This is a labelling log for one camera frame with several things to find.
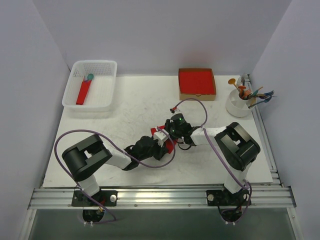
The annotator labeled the stack of red napkins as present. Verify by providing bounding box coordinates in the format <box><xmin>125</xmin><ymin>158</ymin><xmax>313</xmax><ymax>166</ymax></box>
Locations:
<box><xmin>179</xmin><ymin>69</ymin><xmax>216</xmax><ymax>95</ymax></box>

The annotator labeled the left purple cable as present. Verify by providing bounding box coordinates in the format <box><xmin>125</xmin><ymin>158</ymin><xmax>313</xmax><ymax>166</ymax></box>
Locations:
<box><xmin>53</xmin><ymin>126</ymin><xmax>177</xmax><ymax>223</ymax></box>

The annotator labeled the aluminium mounting rail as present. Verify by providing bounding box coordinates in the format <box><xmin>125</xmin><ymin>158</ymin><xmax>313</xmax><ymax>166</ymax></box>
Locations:
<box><xmin>28</xmin><ymin>185</ymin><xmax>296</xmax><ymax>210</ymax></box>

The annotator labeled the white plastic perforated basket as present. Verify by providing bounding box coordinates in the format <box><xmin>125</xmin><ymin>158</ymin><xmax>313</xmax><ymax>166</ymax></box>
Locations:
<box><xmin>62</xmin><ymin>60</ymin><xmax>118</xmax><ymax>112</ymax></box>

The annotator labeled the rolled red napkin bundle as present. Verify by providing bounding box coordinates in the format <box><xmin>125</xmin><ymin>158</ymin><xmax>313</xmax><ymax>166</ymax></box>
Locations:
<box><xmin>76</xmin><ymin>80</ymin><xmax>92</xmax><ymax>105</ymax></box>

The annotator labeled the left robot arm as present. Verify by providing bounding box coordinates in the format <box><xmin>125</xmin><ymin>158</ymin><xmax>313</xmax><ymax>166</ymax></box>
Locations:
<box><xmin>62</xmin><ymin>131</ymin><xmax>170</xmax><ymax>206</ymax></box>

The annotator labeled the teal spoon in basket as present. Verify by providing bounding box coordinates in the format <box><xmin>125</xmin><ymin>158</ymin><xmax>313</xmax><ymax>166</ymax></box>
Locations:
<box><xmin>86</xmin><ymin>73</ymin><xmax>94</xmax><ymax>81</ymax></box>

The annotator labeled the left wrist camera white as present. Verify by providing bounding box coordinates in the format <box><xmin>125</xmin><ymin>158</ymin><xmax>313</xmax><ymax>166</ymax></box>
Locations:
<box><xmin>153</xmin><ymin>127</ymin><xmax>169</xmax><ymax>147</ymax></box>

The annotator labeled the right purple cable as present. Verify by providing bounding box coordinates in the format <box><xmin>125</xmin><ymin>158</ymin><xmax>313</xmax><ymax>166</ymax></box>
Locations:
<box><xmin>172</xmin><ymin>98</ymin><xmax>251</xmax><ymax>221</ymax></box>

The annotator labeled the white utensil cup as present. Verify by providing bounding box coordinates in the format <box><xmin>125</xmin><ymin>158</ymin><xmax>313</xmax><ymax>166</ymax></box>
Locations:
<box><xmin>225</xmin><ymin>89</ymin><xmax>252</xmax><ymax>118</ymax></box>

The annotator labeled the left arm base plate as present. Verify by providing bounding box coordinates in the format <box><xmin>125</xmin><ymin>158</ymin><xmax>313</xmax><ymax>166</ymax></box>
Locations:
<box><xmin>71</xmin><ymin>190</ymin><xmax>118</xmax><ymax>207</ymax></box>

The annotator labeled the orange plastic fork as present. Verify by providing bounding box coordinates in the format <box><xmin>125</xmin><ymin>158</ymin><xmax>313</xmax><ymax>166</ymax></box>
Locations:
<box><xmin>238</xmin><ymin>85</ymin><xmax>251</xmax><ymax>98</ymax></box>

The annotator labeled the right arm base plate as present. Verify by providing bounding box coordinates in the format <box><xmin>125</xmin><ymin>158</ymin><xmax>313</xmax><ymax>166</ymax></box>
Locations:
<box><xmin>206</xmin><ymin>189</ymin><xmax>252</xmax><ymax>207</ymax></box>

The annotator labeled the red paper napkin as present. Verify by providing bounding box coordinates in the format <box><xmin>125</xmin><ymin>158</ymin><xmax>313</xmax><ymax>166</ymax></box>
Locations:
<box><xmin>150</xmin><ymin>127</ymin><xmax>178</xmax><ymax>154</ymax></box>

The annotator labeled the cardboard box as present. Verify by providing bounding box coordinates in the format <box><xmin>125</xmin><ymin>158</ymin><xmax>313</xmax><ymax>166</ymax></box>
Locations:
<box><xmin>178</xmin><ymin>67</ymin><xmax>217</xmax><ymax>102</ymax></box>

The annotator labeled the purple cable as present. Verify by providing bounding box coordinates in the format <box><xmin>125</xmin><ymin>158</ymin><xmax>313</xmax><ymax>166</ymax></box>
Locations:
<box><xmin>53</xmin><ymin>126</ymin><xmax>177</xmax><ymax>223</ymax></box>
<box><xmin>172</xmin><ymin>98</ymin><xmax>251</xmax><ymax>221</ymax></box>

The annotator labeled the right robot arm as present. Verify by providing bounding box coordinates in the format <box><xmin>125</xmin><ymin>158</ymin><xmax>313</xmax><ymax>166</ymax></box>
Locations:
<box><xmin>164</xmin><ymin>113</ymin><xmax>261</xmax><ymax>205</ymax></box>

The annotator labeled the orange plastic spoon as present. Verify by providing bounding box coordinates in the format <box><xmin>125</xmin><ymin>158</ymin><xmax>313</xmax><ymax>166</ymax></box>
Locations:
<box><xmin>228</xmin><ymin>78</ymin><xmax>239</xmax><ymax>91</ymax></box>

